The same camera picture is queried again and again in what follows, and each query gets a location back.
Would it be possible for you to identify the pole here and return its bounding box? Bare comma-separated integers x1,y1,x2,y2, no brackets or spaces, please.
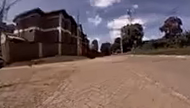
0,0,14,57

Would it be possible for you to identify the brown brick building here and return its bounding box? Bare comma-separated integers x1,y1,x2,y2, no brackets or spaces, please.
0,3,91,65

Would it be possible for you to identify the grass verge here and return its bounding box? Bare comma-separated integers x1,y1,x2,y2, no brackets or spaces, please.
126,44,190,65

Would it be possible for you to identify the group of trees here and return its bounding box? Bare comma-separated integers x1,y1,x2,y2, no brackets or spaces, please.
90,36,124,57

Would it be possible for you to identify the dirt road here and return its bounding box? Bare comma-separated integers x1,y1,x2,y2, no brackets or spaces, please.
0,47,190,108

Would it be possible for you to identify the hedge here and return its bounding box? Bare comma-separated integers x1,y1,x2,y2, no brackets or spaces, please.
140,30,190,52

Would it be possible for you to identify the tree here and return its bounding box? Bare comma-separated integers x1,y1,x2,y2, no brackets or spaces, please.
119,22,147,53
158,15,185,42

